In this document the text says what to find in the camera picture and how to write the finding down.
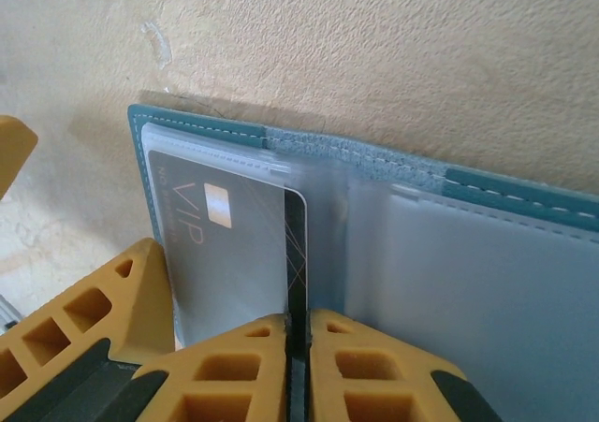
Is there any black plastic card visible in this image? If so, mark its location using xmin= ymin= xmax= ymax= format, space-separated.
xmin=147 ymin=148 xmax=314 ymax=422

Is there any teal leather card holder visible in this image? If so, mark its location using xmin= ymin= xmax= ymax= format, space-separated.
xmin=126 ymin=102 xmax=599 ymax=422

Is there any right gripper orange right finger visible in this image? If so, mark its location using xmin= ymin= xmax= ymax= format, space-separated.
xmin=303 ymin=307 xmax=507 ymax=422

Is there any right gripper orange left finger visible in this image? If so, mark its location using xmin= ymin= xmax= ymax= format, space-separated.
xmin=105 ymin=312 xmax=294 ymax=422

